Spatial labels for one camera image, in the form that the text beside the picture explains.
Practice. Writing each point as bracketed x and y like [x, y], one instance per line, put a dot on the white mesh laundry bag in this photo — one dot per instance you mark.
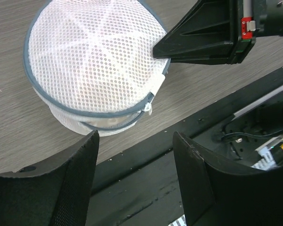
[91, 62]

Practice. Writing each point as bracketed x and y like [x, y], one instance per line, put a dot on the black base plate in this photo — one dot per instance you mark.
[140, 187]

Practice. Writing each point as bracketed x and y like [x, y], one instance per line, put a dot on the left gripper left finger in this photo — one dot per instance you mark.
[52, 192]

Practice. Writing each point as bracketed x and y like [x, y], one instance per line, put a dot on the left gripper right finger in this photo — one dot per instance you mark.
[216, 191]

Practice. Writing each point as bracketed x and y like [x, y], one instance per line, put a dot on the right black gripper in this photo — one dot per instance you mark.
[212, 31]

